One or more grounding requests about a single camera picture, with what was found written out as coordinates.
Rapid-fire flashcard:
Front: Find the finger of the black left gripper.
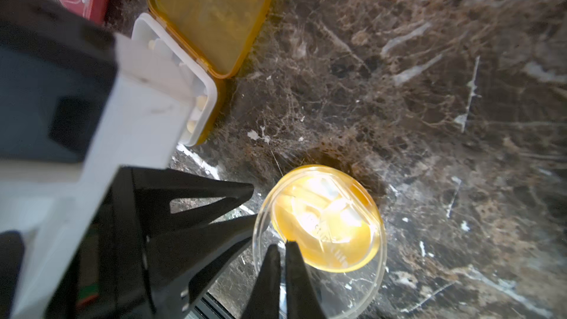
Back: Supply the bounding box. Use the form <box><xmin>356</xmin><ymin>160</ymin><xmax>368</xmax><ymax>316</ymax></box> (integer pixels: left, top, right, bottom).
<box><xmin>132</xmin><ymin>168</ymin><xmax>254</xmax><ymax>237</ymax></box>
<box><xmin>146</xmin><ymin>215</ymin><xmax>256</xmax><ymax>318</ymax></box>

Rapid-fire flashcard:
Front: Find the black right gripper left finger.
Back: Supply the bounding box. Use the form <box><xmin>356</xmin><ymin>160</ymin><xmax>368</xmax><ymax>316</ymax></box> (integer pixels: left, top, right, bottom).
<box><xmin>242</xmin><ymin>245</ymin><xmax>281</xmax><ymax>319</ymax></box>

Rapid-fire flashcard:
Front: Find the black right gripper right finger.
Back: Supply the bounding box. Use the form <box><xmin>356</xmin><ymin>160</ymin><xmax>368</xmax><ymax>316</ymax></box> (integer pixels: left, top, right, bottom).
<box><xmin>285</xmin><ymin>242</ymin><xmax>326</xmax><ymax>319</ymax></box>

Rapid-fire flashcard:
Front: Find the yellow round pillbox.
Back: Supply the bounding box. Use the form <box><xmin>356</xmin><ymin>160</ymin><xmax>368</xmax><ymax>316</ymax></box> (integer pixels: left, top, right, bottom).
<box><xmin>252</xmin><ymin>165</ymin><xmax>387</xmax><ymax>318</ymax></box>

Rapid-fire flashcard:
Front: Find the white pillbox with amber lid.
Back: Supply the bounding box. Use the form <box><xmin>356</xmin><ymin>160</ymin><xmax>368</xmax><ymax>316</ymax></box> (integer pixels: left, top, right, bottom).
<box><xmin>131</xmin><ymin>0</ymin><xmax>270</xmax><ymax>147</ymax></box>

